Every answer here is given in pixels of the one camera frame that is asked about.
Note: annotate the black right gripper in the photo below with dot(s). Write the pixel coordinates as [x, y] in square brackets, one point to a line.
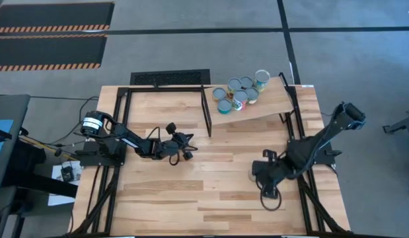
[270, 172]

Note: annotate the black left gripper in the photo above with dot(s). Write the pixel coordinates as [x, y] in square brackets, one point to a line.
[168, 148]

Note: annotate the short yellow orange labelled can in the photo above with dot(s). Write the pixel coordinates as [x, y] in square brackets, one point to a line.
[219, 93]

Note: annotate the yellow-green can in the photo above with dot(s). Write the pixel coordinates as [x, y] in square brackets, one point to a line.
[240, 96]

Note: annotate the tall light green labelled can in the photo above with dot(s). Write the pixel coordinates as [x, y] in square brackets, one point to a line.
[234, 84]

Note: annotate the green oranges labelled can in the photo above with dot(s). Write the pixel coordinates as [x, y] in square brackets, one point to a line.
[252, 93]

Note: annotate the red orange labelled can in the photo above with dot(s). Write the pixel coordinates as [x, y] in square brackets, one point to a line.
[246, 81]

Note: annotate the tall yellow teal labelled can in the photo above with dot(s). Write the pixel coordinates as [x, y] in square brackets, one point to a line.
[262, 76]

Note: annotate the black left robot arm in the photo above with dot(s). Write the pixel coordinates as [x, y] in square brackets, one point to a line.
[131, 140]

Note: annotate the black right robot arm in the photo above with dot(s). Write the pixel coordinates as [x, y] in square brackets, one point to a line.
[323, 139]

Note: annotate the black floor vent grille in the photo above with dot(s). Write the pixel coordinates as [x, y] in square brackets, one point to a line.
[171, 77]

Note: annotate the white table label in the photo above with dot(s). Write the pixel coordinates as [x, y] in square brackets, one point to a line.
[307, 86]

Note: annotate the small black electronic device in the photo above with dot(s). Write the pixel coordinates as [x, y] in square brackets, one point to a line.
[67, 173]

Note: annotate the white paper sheet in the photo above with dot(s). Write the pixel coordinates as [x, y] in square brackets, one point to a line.
[57, 170]

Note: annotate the dark metal stand leg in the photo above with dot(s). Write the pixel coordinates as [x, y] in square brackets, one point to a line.
[400, 125]

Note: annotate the black hazard striped floor mat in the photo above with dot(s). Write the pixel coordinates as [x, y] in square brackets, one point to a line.
[52, 15]
[45, 49]

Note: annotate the dark grey desk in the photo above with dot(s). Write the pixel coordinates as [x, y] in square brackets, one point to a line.
[9, 109]

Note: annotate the blue pad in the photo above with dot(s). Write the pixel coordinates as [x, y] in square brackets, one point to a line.
[1, 132]

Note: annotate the black aluminium table frame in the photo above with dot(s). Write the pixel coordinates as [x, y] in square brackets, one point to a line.
[158, 89]

